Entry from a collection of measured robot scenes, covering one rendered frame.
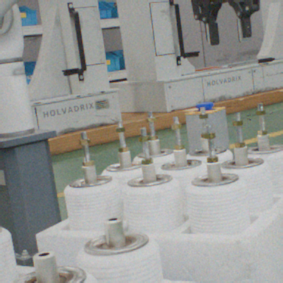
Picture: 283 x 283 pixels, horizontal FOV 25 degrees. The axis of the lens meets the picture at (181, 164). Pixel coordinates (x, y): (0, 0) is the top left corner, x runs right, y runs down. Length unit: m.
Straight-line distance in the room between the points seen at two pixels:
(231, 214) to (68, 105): 2.45
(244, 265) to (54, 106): 2.47
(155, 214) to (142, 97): 2.92
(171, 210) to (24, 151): 0.59
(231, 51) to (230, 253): 6.98
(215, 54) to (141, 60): 4.22
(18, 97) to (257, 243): 0.79
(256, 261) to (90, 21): 2.71
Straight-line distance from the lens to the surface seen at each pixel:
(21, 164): 1.54
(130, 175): 1.18
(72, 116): 3.38
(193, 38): 8.33
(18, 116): 1.56
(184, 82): 3.84
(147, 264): 0.72
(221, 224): 0.98
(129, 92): 4.02
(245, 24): 1.06
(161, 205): 1.03
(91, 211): 1.09
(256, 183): 1.08
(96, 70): 3.55
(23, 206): 1.56
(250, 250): 0.94
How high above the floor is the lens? 0.47
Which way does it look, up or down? 11 degrees down
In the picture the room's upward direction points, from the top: 7 degrees counter-clockwise
